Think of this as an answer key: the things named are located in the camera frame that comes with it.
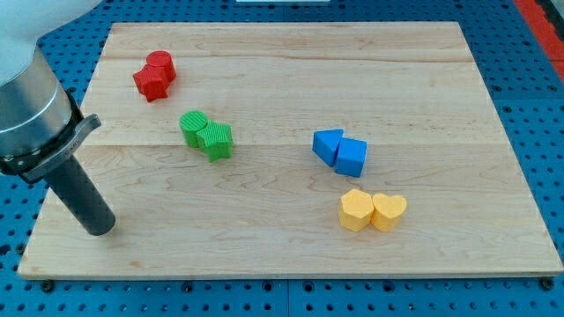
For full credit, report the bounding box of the yellow heart block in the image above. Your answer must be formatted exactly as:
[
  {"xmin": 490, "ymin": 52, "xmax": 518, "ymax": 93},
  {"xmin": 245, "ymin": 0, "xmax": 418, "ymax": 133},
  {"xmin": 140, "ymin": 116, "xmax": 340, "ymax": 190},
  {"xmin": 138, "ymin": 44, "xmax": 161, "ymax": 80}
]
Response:
[{"xmin": 371, "ymin": 193, "xmax": 408, "ymax": 232}]

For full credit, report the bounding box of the blue triangle block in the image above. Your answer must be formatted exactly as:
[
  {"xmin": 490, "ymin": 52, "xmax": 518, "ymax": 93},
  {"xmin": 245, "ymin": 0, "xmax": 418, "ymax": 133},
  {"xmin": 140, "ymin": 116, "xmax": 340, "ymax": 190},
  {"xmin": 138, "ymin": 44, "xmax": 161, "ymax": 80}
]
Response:
[{"xmin": 312, "ymin": 129, "xmax": 345, "ymax": 167}]

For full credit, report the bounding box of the red star block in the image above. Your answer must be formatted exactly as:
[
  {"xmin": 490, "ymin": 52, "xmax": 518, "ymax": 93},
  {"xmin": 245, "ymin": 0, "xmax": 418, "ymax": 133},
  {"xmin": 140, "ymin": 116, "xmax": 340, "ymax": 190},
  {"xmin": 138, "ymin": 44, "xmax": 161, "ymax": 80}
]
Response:
[{"xmin": 133, "ymin": 65, "xmax": 169, "ymax": 102}]

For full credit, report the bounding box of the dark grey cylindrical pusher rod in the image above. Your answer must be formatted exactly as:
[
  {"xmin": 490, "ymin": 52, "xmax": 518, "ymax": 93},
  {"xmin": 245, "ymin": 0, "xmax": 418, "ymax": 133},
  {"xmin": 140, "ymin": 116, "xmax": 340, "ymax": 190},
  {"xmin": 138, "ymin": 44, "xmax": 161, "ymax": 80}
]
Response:
[{"xmin": 44, "ymin": 156, "xmax": 115, "ymax": 236}]

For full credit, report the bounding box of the grey metal tool mount flange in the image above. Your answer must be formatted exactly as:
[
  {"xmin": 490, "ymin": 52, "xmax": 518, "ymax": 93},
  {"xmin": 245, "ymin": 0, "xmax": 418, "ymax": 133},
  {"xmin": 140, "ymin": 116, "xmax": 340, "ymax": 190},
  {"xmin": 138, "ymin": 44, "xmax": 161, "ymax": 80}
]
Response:
[{"xmin": 1, "ymin": 91, "xmax": 101, "ymax": 184}]

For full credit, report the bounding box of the light wooden board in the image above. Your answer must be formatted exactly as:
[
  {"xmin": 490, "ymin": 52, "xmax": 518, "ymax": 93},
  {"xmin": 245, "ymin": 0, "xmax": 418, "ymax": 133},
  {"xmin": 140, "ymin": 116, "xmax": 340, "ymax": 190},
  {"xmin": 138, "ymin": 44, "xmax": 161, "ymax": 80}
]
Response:
[{"xmin": 18, "ymin": 22, "xmax": 563, "ymax": 280}]

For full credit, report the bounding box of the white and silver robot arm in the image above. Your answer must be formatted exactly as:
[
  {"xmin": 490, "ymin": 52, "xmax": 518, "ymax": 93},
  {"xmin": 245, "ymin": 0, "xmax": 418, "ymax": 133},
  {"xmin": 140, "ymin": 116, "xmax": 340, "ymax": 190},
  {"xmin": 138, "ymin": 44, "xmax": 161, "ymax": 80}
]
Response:
[{"xmin": 1, "ymin": 0, "xmax": 115, "ymax": 236}]

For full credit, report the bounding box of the green star block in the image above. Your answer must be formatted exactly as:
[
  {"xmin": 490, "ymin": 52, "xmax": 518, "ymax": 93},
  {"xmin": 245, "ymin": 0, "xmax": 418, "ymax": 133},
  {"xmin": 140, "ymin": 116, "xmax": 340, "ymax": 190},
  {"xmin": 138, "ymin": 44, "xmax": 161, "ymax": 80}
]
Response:
[{"xmin": 196, "ymin": 121, "xmax": 233, "ymax": 162}]

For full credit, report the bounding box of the red cylinder block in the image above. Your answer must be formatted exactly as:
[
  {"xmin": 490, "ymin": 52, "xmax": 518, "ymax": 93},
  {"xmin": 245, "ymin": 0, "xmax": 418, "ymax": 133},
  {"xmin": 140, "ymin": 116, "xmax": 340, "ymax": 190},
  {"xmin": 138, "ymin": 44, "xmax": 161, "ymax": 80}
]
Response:
[{"xmin": 146, "ymin": 50, "xmax": 176, "ymax": 82}]

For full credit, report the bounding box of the green cylinder block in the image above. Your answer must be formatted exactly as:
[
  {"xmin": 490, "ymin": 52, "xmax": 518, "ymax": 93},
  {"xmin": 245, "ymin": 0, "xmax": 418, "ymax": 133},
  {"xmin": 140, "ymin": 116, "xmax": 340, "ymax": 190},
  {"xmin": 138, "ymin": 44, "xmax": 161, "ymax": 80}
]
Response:
[{"xmin": 179, "ymin": 110, "xmax": 208, "ymax": 148}]

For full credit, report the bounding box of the red mat at corner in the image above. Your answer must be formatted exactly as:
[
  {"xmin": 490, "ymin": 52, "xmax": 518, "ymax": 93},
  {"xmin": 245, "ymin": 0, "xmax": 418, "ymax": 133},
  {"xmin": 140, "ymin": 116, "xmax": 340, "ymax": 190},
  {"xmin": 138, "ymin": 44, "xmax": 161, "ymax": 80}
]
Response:
[{"xmin": 514, "ymin": 0, "xmax": 563, "ymax": 80}]

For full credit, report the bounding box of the yellow hexagon block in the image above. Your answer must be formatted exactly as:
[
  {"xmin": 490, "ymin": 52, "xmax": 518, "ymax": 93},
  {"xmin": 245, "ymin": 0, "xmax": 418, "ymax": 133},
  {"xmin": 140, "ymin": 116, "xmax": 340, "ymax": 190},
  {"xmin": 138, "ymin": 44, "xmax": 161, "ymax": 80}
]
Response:
[{"xmin": 338, "ymin": 189, "xmax": 374, "ymax": 232}]

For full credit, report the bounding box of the blue cube block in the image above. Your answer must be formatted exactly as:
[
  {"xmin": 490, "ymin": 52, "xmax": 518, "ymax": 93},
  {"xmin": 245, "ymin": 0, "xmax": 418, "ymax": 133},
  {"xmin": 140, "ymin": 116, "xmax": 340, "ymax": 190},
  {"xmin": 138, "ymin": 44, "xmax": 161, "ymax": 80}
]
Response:
[{"xmin": 335, "ymin": 137, "xmax": 367, "ymax": 177}]

